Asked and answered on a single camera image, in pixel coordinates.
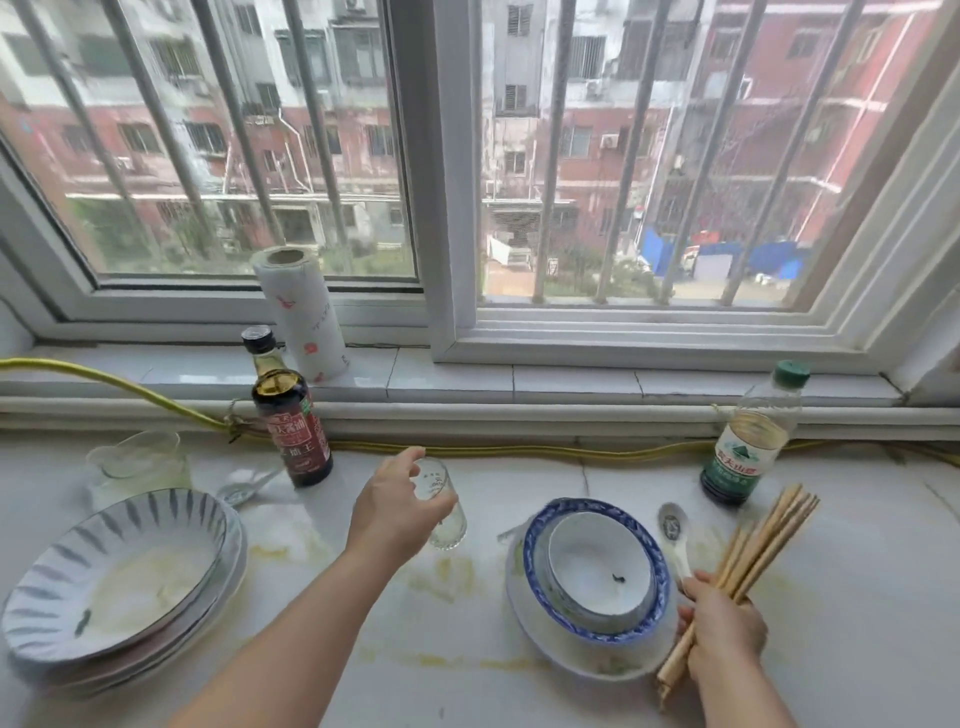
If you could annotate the white round soup spoon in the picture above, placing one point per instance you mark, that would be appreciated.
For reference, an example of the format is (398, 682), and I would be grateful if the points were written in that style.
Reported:
(675, 532)

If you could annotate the small white bowl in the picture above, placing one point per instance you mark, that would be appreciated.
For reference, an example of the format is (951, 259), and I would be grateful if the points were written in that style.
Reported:
(600, 562)

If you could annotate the blue patterned bowl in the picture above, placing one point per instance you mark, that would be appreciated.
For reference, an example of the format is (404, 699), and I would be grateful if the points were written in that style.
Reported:
(536, 585)

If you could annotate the clear drinking glass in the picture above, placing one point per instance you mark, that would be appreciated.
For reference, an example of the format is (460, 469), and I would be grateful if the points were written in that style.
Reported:
(448, 525)

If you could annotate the green tinted glass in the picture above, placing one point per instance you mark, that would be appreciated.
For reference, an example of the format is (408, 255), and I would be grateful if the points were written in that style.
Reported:
(142, 469)

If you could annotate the person's left forearm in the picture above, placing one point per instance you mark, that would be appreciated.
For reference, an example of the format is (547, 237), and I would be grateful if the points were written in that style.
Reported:
(285, 645)

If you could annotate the person's right hand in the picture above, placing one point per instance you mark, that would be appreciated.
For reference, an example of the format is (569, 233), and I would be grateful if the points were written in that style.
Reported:
(727, 637)

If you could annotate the paper towel roll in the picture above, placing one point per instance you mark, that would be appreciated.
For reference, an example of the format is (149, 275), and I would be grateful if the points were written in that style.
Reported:
(304, 315)

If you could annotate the bundle of wooden chopsticks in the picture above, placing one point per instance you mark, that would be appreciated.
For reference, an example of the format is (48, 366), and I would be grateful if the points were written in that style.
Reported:
(729, 559)
(787, 525)
(765, 537)

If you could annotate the white window frame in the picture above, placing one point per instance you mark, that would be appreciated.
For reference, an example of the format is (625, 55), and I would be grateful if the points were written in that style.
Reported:
(442, 225)

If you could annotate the floral rose plate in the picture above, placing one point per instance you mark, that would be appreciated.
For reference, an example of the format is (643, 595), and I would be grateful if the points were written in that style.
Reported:
(112, 686)

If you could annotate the red brick apartment building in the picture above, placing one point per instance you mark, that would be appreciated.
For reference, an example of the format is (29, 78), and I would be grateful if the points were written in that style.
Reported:
(637, 112)

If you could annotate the clear bottle green cap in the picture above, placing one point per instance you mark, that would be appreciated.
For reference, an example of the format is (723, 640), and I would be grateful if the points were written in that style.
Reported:
(746, 450)

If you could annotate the grey window security bars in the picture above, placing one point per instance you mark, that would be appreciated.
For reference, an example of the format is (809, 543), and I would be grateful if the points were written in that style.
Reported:
(552, 150)

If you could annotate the long white horizontal pipe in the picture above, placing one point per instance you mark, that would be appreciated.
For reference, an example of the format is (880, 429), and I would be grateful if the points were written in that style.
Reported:
(525, 414)

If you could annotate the wooden chopstick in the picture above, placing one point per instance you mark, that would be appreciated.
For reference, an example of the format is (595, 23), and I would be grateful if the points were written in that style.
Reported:
(760, 534)
(778, 548)
(774, 544)
(769, 541)
(739, 559)

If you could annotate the white plate green leaves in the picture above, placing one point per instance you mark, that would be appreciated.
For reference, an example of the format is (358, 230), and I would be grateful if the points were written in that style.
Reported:
(555, 645)

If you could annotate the blue striped bowl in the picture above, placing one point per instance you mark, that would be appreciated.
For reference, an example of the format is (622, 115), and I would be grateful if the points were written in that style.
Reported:
(112, 577)

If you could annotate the blue patterned ceramic spoon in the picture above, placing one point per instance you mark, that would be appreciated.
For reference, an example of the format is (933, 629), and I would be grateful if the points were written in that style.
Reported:
(240, 493)

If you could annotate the dark soy sauce bottle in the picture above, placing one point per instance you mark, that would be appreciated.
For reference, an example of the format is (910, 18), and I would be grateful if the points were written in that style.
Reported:
(296, 435)

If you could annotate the person's left hand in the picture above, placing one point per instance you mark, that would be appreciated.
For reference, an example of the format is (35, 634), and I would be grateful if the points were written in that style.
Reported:
(397, 510)

